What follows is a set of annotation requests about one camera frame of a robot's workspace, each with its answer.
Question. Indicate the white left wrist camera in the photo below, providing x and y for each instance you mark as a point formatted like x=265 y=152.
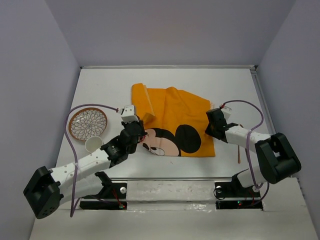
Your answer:
x=128 y=114

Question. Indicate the floral patterned plate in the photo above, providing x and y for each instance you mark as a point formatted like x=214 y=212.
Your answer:
x=86 y=123

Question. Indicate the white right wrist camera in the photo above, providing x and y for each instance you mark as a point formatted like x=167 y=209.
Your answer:
x=227 y=111

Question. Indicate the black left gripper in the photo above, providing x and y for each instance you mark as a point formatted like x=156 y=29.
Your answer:
x=142 y=133

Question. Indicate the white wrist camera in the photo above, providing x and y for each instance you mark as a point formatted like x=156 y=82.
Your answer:
x=227 y=111
x=128 y=114

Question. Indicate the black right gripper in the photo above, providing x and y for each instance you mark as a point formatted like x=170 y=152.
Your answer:
x=208 y=130

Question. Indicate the orange cartoon mouse placemat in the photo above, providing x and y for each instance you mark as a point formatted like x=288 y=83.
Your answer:
x=174 y=121

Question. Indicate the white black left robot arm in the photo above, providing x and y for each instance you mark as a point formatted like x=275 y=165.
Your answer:
x=47 y=189

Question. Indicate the copper knife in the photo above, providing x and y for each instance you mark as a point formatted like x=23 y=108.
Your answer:
x=238 y=155

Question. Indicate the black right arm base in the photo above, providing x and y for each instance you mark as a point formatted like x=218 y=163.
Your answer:
x=237 y=197

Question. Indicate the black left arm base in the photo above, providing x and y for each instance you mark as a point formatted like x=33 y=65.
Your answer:
x=112 y=195

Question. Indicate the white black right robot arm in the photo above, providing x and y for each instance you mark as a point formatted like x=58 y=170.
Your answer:
x=275 y=156

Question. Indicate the white mug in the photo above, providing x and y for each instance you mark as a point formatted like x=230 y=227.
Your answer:
x=93 y=143

